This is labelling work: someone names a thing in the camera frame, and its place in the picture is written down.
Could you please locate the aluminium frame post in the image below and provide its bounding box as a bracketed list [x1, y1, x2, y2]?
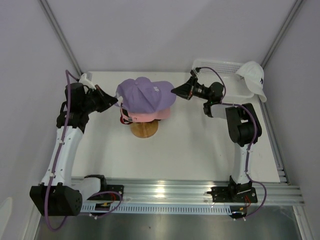
[37, 0, 83, 76]
[260, 0, 306, 69]

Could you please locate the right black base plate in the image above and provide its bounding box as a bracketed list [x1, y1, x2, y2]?
[206, 186, 258, 203]

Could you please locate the right aluminium frame post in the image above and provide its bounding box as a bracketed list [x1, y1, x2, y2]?
[260, 0, 306, 69]

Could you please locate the white baseball cap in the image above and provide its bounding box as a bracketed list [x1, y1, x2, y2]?
[235, 61, 267, 103]

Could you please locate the wooden hat stand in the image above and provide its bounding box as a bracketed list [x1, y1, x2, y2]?
[130, 120, 159, 139]

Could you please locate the red LA baseball cap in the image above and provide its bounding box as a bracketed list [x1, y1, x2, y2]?
[120, 108, 133, 125]

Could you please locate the aluminium mounting rail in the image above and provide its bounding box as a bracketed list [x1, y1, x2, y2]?
[71, 176, 306, 207]

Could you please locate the left aluminium frame post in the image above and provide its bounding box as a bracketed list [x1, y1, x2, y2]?
[37, 0, 83, 76]

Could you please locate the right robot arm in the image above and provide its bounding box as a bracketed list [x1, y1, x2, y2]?
[171, 76, 262, 203]

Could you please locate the white perforated plastic basket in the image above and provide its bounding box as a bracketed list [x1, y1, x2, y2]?
[192, 58, 254, 102]

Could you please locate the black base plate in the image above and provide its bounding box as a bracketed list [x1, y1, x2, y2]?
[93, 184, 125, 202]
[206, 186, 258, 203]

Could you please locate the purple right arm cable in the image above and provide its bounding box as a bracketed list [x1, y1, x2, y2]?
[197, 66, 267, 221]

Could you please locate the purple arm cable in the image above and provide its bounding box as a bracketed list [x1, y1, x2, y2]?
[44, 69, 123, 232]
[197, 66, 267, 221]

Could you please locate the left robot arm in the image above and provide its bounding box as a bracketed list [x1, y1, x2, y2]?
[29, 82, 118, 217]

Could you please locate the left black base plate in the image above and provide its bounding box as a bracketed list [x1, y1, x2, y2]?
[93, 184, 125, 202]

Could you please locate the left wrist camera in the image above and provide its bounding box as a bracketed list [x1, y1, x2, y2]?
[78, 72, 96, 90]

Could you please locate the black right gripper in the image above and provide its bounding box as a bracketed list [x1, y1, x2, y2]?
[171, 76, 212, 101]

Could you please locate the white slotted cable duct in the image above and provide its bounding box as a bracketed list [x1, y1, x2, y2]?
[80, 202, 232, 216]

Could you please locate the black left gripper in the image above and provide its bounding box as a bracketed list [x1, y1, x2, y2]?
[81, 85, 117, 114]

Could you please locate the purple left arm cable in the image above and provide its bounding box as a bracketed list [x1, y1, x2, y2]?
[44, 69, 123, 232]

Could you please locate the pink baseball cap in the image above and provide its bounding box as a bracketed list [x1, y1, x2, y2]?
[120, 107, 171, 123]

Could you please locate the lavender LA baseball cap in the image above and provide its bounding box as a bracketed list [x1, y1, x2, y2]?
[115, 76, 176, 114]

